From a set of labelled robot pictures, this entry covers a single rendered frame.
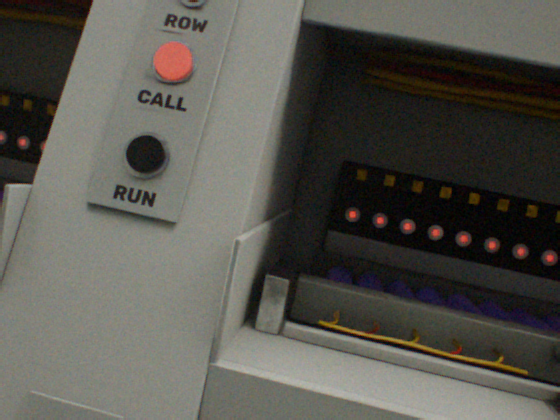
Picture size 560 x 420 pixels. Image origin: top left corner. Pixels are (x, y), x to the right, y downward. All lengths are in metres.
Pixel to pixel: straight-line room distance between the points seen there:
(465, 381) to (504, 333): 0.04
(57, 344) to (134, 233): 0.05
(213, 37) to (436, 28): 0.10
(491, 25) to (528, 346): 0.16
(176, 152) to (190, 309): 0.07
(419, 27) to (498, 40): 0.04
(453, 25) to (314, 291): 0.14
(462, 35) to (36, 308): 0.22
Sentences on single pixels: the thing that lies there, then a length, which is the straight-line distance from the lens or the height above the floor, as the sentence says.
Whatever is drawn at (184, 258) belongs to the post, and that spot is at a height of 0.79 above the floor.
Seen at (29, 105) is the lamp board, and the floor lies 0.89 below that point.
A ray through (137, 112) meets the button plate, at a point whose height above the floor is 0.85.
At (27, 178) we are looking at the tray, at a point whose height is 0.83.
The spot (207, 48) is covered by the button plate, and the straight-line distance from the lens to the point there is 0.24.
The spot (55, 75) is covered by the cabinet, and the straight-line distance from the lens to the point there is 0.51.
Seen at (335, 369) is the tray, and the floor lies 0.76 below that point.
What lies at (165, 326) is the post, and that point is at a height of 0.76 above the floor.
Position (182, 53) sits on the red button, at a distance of 0.23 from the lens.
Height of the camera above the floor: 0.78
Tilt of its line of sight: 9 degrees up
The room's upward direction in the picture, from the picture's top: 14 degrees clockwise
